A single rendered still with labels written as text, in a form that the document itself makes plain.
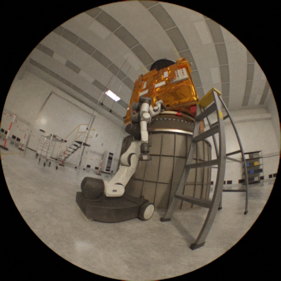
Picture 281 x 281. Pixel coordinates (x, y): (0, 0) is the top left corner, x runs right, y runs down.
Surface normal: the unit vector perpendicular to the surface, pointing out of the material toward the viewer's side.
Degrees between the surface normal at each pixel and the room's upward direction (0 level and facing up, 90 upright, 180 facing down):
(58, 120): 90
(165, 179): 90
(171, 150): 90
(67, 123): 90
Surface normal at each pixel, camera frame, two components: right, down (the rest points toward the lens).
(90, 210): 0.49, -0.22
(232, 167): -0.60, -0.36
